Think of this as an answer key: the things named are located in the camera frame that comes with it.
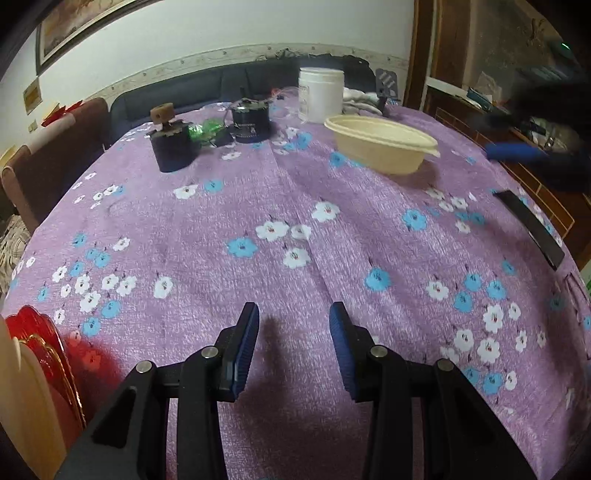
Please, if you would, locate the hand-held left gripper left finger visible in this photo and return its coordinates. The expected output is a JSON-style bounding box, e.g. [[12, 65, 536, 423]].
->
[[55, 302, 260, 480]]

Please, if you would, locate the wooden cabinet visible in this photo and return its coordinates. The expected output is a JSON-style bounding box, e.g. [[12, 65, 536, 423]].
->
[[406, 0, 591, 273]]

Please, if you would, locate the black flat remote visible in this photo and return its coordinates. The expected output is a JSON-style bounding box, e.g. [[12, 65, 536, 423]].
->
[[493, 190, 565, 271]]

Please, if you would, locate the white cloth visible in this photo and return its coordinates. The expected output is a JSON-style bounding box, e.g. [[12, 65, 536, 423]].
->
[[342, 88, 385, 114]]

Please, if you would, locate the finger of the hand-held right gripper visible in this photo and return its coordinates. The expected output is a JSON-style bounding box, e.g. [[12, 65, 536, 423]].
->
[[486, 142, 555, 163]]

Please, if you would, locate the purple floral tablecloth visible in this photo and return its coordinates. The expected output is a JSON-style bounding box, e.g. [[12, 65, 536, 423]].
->
[[0, 99, 591, 480]]

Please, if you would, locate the dark blue sofa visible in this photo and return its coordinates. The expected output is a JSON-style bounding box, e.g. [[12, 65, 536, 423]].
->
[[110, 55, 376, 139]]

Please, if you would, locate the green crumpled wrapper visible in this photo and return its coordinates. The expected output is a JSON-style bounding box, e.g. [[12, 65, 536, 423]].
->
[[188, 119, 222, 147]]

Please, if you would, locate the yellow wall plaque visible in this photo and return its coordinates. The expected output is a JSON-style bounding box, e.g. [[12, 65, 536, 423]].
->
[[23, 80, 43, 114]]

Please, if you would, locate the black motor with wooden spool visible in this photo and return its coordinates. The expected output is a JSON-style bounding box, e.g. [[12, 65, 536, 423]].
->
[[150, 105, 194, 173]]

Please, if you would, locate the white plastic jar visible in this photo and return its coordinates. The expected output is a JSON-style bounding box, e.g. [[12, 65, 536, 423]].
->
[[298, 67, 345, 124]]

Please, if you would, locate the black cylindrical motor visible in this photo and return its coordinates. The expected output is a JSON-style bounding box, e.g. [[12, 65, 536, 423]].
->
[[231, 99, 271, 143]]

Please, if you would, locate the cream plastic bowl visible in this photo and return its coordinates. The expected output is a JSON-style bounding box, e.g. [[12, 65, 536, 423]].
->
[[324, 115, 439, 175], [0, 318, 66, 480]]

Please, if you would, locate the brown chair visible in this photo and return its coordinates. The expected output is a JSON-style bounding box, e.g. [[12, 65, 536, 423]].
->
[[0, 98, 112, 232]]

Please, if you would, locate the red scalloped plate with sticker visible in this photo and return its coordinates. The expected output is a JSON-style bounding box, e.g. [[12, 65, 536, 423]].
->
[[18, 336, 88, 450]]

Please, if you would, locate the framed wall picture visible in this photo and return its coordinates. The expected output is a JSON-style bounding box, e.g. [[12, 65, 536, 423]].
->
[[36, 0, 162, 75]]

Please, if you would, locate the patterned cushion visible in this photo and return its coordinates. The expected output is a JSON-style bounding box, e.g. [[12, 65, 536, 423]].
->
[[0, 215, 33, 296]]

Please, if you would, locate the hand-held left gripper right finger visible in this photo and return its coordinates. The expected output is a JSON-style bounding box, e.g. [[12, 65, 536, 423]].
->
[[329, 301, 539, 480]]

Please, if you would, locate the grey perforated stand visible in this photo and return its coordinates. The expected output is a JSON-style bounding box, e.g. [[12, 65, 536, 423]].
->
[[375, 68, 399, 100]]

